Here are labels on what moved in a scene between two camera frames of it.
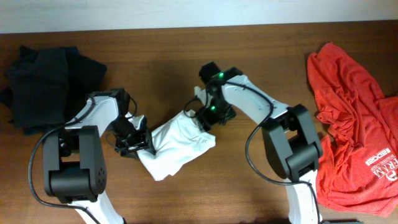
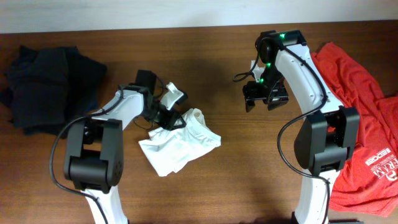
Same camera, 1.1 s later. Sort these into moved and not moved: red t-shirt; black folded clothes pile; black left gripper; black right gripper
Moved: black right gripper; black left gripper
Not moved: red t-shirt; black folded clothes pile
